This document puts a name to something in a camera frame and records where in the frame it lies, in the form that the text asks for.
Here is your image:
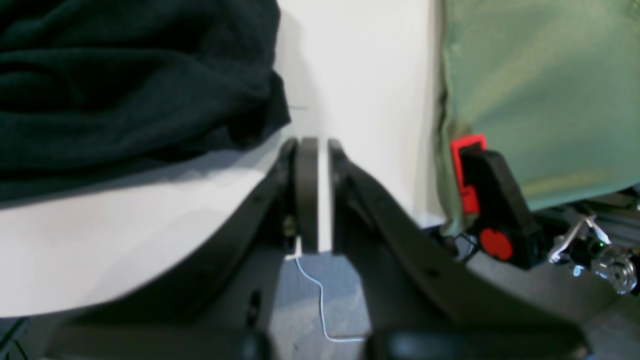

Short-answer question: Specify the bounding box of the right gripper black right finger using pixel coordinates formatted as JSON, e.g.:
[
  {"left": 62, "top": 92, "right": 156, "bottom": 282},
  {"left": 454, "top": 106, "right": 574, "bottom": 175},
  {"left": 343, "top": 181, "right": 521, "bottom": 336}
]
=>
[{"left": 327, "top": 139, "right": 591, "bottom": 360}]

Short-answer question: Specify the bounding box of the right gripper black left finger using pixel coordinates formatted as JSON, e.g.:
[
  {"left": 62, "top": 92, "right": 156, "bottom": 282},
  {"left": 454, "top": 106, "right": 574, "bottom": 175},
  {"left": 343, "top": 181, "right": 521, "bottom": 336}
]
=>
[{"left": 45, "top": 137, "right": 319, "bottom": 360}]

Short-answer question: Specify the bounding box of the black long-sleeve T-shirt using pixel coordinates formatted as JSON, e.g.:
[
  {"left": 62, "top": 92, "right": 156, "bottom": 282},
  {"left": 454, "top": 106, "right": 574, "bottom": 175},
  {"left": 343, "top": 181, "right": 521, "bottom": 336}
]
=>
[{"left": 0, "top": 0, "right": 291, "bottom": 202}]

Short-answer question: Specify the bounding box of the green fabric panel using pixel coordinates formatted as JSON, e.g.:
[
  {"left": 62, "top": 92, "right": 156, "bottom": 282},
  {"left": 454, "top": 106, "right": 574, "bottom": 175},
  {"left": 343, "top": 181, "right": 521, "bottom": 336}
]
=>
[{"left": 433, "top": 0, "right": 640, "bottom": 236}]

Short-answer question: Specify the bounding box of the white cable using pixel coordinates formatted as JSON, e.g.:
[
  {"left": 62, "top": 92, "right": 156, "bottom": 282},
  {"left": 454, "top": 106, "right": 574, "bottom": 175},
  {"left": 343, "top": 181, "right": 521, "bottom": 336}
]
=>
[{"left": 294, "top": 255, "right": 368, "bottom": 344}]

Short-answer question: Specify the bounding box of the black clamp red handle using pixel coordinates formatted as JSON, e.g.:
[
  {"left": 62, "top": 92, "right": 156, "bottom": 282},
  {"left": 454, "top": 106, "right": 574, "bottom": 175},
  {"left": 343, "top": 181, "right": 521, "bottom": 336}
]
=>
[{"left": 449, "top": 134, "right": 549, "bottom": 270}]

